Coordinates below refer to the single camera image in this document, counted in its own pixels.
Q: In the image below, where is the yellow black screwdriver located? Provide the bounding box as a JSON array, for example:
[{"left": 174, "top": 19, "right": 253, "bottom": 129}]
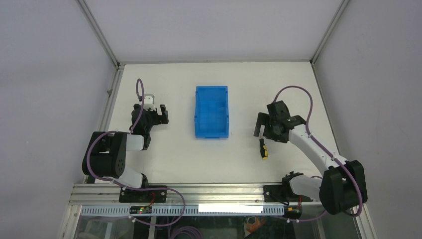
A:
[{"left": 259, "top": 137, "right": 268, "bottom": 160}]

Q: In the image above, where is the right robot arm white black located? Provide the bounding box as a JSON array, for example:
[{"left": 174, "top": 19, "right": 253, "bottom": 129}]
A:
[{"left": 253, "top": 101, "right": 368, "bottom": 215}]

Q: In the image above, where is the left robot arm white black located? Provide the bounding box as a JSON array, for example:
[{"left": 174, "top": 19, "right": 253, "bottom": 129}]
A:
[{"left": 82, "top": 104, "right": 169, "bottom": 189}]

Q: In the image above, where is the blue plastic bin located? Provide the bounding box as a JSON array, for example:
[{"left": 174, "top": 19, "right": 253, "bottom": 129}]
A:
[{"left": 194, "top": 86, "right": 229, "bottom": 139}]

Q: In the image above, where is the orange object under table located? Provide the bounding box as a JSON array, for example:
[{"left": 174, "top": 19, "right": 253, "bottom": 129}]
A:
[{"left": 244, "top": 216, "right": 266, "bottom": 234}]

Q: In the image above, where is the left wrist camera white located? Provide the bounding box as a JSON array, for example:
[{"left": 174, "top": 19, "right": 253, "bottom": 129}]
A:
[{"left": 143, "top": 94, "right": 156, "bottom": 111}]

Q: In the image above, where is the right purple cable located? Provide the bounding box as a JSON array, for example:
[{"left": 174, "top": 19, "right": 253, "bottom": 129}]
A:
[{"left": 273, "top": 86, "right": 364, "bottom": 222}]

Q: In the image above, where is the purple cable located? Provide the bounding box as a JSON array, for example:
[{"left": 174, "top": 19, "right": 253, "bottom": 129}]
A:
[
  {"left": 86, "top": 78, "right": 186, "bottom": 228},
  {"left": 273, "top": 86, "right": 364, "bottom": 222}
]

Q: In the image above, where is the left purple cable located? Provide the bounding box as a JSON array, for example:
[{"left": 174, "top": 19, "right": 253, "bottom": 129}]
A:
[{"left": 86, "top": 78, "right": 186, "bottom": 228}]

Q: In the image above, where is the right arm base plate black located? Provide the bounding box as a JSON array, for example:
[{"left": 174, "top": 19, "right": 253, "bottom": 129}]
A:
[{"left": 263, "top": 184, "right": 313, "bottom": 204}]

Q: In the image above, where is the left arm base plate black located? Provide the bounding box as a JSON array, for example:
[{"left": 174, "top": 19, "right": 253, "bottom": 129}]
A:
[{"left": 118, "top": 185, "right": 167, "bottom": 204}]

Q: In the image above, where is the aluminium rail frame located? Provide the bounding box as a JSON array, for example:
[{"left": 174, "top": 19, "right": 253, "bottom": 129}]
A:
[{"left": 58, "top": 183, "right": 377, "bottom": 239}]

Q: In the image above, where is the white slotted cable duct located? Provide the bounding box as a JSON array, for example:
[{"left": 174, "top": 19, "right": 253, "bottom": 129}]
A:
[{"left": 81, "top": 204, "right": 285, "bottom": 217}]

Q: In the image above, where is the coiled purple cable below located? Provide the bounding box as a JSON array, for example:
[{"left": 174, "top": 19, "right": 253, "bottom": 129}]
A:
[{"left": 169, "top": 226, "right": 204, "bottom": 239}]

